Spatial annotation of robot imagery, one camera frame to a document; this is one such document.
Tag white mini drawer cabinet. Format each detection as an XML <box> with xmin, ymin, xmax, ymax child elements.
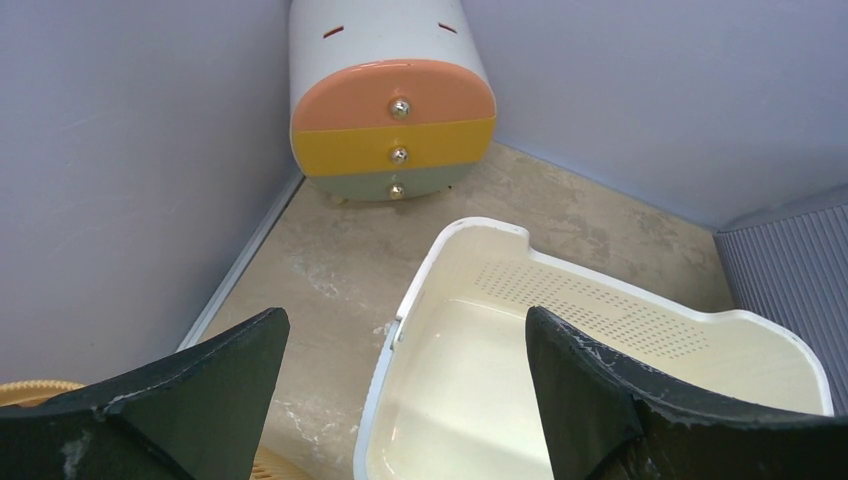
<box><xmin>288</xmin><ymin>0</ymin><xmax>497</xmax><ymax>201</ymax></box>

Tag grey plastic basket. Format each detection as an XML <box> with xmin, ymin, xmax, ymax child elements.
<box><xmin>714</xmin><ymin>204</ymin><xmax>847</xmax><ymax>416</ymax></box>

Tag white plastic basket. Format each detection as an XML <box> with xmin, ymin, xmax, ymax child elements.
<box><xmin>353</xmin><ymin>217</ymin><xmax>838</xmax><ymax>479</ymax></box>

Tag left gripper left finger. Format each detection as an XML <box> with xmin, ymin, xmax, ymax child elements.
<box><xmin>1</xmin><ymin>307</ymin><xmax>290</xmax><ymax>479</ymax></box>

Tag yellow plastic basket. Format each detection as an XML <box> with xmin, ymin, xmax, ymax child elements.
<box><xmin>1</xmin><ymin>380</ymin><xmax>311</xmax><ymax>480</ymax></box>

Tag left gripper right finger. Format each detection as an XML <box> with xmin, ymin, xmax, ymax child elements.
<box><xmin>525</xmin><ymin>306</ymin><xmax>847</xmax><ymax>479</ymax></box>

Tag aluminium frame rail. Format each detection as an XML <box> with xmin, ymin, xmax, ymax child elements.
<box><xmin>176</xmin><ymin>173</ymin><xmax>305</xmax><ymax>352</ymax></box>

